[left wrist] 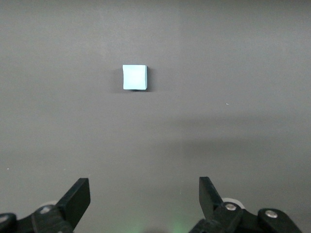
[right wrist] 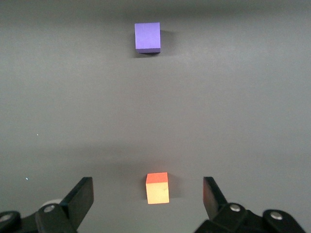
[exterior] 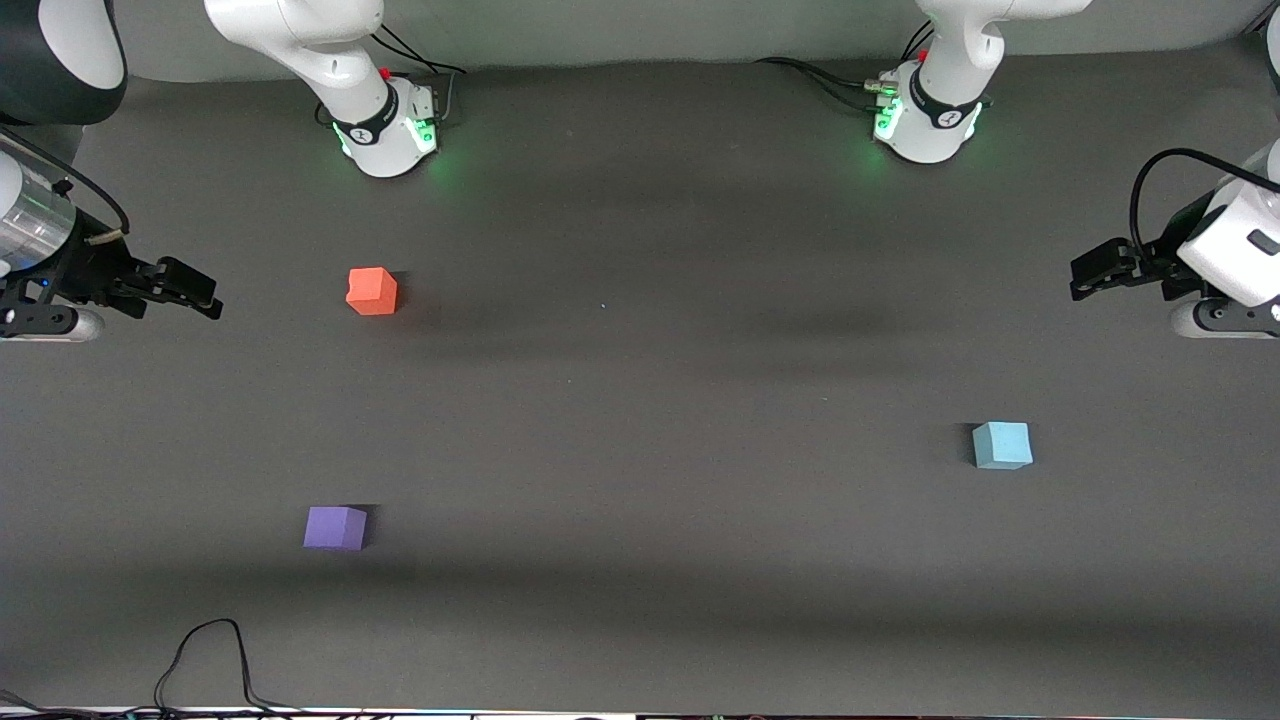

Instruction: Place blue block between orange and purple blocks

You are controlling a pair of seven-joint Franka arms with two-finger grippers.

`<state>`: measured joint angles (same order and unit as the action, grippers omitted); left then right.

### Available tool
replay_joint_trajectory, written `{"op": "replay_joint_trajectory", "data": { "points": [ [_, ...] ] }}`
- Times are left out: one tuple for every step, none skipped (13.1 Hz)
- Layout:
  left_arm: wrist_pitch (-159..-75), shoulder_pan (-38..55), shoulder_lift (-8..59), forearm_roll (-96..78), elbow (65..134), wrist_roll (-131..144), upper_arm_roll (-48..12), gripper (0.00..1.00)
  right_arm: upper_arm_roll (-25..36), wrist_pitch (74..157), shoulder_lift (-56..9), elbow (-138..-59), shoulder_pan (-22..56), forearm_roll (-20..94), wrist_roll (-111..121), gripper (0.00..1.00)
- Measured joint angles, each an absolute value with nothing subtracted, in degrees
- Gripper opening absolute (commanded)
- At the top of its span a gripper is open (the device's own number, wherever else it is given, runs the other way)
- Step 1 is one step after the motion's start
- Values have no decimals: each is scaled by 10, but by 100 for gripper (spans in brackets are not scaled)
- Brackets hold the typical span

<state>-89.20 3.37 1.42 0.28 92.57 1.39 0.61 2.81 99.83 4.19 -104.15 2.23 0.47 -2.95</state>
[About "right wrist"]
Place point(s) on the orange cube block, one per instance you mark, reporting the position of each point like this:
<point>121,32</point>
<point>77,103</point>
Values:
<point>157,191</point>

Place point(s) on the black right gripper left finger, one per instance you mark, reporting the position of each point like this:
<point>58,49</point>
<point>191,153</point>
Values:
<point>77,201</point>

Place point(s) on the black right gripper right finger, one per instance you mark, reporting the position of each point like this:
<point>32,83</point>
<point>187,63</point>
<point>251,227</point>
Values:
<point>216,201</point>

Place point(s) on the purple cube block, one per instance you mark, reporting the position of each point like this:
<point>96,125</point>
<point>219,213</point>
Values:
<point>147,36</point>

